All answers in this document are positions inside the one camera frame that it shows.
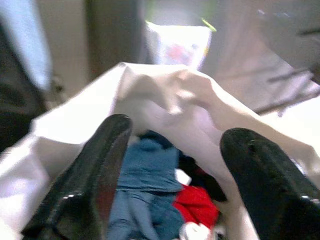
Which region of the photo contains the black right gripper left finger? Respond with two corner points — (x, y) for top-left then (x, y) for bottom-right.
(21, 113), (133, 240)

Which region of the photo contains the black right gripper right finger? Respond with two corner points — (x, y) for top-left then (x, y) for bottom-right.
(219, 127), (320, 240)

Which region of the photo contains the blue denim garment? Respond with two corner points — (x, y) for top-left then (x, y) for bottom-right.
(106, 129), (186, 240)

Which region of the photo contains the black garment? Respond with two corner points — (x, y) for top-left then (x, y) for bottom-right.
(177, 152), (228, 203)

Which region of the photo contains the white garment with red print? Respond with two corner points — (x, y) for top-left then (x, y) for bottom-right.
(178, 221), (213, 240)

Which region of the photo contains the white fabric laundry bag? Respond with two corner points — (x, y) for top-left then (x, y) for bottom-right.
(0, 61), (320, 240)

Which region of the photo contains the white plastic bag with print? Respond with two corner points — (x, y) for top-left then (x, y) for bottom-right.
(144, 19), (213, 71)

